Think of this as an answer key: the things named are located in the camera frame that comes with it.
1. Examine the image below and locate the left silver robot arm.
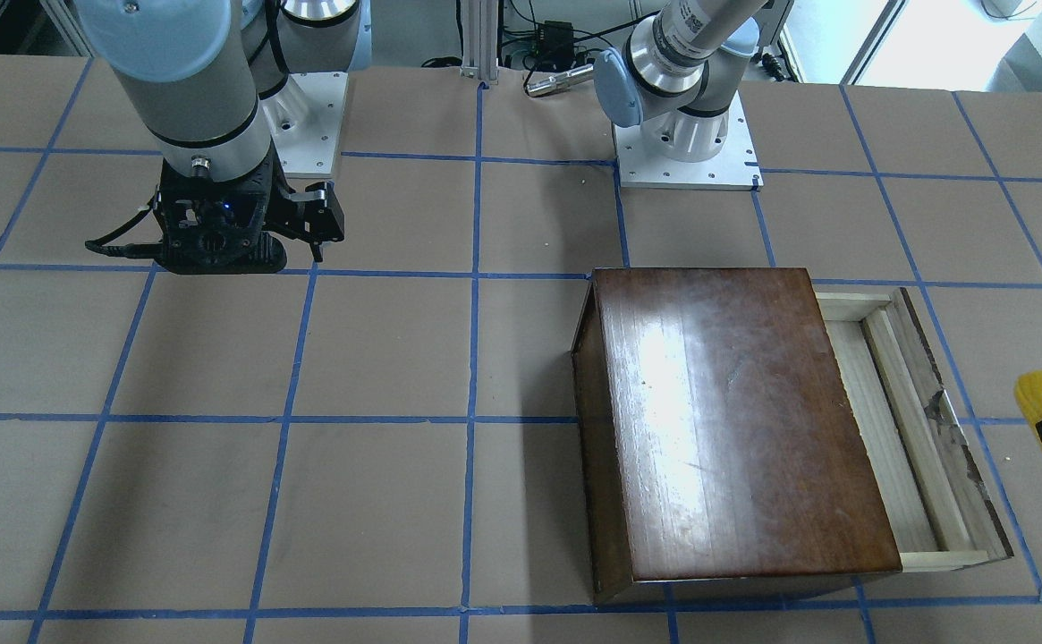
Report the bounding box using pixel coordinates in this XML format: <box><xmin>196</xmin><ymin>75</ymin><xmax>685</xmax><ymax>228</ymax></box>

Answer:
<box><xmin>591</xmin><ymin>1</ymin><xmax>761</xmax><ymax>184</ymax></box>

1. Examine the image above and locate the aluminium frame post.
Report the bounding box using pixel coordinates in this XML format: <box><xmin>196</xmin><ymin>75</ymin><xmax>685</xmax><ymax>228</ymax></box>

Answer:
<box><xmin>458</xmin><ymin>1</ymin><xmax>501</xmax><ymax>86</ymax></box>

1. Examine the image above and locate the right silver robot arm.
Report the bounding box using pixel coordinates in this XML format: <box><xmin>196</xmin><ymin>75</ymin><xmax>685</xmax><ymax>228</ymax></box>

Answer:
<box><xmin>76</xmin><ymin>1</ymin><xmax>372</xmax><ymax>275</ymax></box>

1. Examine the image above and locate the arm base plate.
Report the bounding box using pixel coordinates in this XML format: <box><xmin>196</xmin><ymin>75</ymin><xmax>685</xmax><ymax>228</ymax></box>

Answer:
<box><xmin>261</xmin><ymin>71</ymin><xmax>350</xmax><ymax>180</ymax></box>
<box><xmin>612</xmin><ymin>93</ymin><xmax>765</xmax><ymax>191</ymax></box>

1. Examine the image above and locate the dark wooden drawer box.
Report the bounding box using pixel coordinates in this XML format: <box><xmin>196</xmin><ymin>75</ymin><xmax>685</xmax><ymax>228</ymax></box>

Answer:
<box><xmin>571</xmin><ymin>267</ymin><xmax>903</xmax><ymax>605</ymax></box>

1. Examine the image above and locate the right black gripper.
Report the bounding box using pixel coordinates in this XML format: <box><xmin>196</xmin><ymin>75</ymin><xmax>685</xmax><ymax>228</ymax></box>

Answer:
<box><xmin>266</xmin><ymin>174</ymin><xmax>345</xmax><ymax>262</ymax></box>

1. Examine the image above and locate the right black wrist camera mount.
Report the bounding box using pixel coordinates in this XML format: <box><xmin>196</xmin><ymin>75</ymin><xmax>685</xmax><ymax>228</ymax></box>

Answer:
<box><xmin>154</xmin><ymin>144</ymin><xmax>287</xmax><ymax>275</ymax></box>

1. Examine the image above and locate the light wood drawer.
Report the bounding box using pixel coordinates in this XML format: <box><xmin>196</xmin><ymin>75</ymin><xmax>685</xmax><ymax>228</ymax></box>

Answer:
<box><xmin>818</xmin><ymin>288</ymin><xmax>1012</xmax><ymax>573</ymax></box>

